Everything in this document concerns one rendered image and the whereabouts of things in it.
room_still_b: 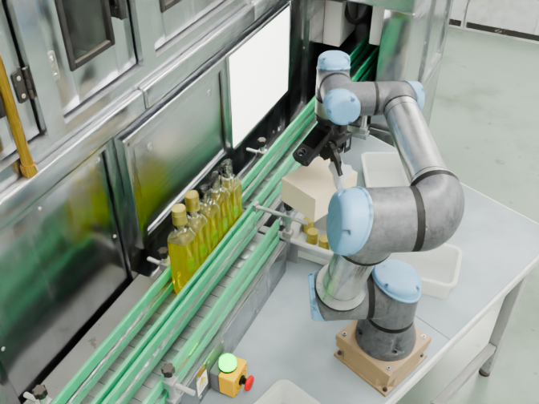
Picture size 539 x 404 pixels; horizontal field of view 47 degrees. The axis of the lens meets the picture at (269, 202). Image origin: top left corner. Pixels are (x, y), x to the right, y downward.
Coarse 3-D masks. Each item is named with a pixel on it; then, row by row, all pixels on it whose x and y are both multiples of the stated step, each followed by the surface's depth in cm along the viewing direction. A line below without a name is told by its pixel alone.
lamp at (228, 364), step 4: (224, 356) 152; (228, 356) 151; (232, 356) 152; (220, 360) 151; (224, 360) 151; (228, 360) 151; (232, 360) 151; (236, 360) 152; (220, 364) 151; (224, 364) 150; (228, 364) 150; (232, 364) 150; (236, 364) 151; (220, 368) 151; (224, 368) 150; (228, 368) 150; (232, 368) 150; (236, 368) 152; (224, 372) 151; (228, 372) 151; (232, 372) 151
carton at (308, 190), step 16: (320, 160) 167; (288, 176) 162; (304, 176) 162; (320, 176) 162; (352, 176) 162; (288, 192) 162; (304, 192) 157; (320, 192) 157; (304, 208) 160; (320, 208) 159
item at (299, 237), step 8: (296, 216) 193; (304, 216) 197; (296, 224) 192; (320, 224) 198; (296, 232) 194; (320, 232) 198; (296, 240) 184; (304, 240) 195; (312, 248) 183; (320, 248) 182
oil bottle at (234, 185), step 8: (224, 184) 166; (232, 184) 166; (240, 184) 169; (232, 192) 166; (240, 192) 171; (232, 200) 168; (240, 200) 172; (232, 208) 170; (240, 208) 174; (232, 216) 171; (232, 224) 173
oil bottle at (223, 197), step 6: (216, 192) 162; (222, 192) 162; (228, 192) 164; (216, 198) 162; (222, 198) 162; (228, 198) 165; (222, 204) 162; (228, 204) 166; (222, 210) 164; (228, 210) 167; (222, 216) 165; (228, 216) 168; (222, 222) 166; (228, 222) 169; (222, 228) 167; (228, 228) 171; (222, 234) 169
